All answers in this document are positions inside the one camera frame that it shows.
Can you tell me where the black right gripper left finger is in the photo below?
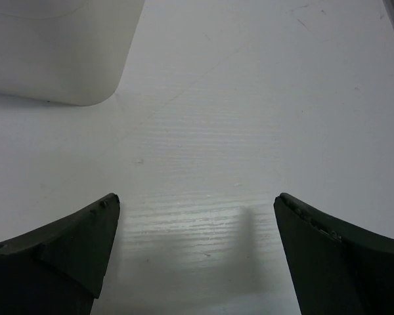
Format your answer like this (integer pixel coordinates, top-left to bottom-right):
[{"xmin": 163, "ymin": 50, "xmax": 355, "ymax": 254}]
[{"xmin": 0, "ymin": 193, "xmax": 120, "ymax": 314}]

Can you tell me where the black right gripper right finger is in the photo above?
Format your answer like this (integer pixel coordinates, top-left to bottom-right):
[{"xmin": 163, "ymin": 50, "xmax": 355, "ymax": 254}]
[{"xmin": 273, "ymin": 193, "xmax": 394, "ymax": 314}]

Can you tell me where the white drawer container box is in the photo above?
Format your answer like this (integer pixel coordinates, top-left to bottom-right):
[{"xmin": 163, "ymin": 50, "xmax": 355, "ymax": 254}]
[{"xmin": 0, "ymin": 0, "xmax": 144, "ymax": 106}]

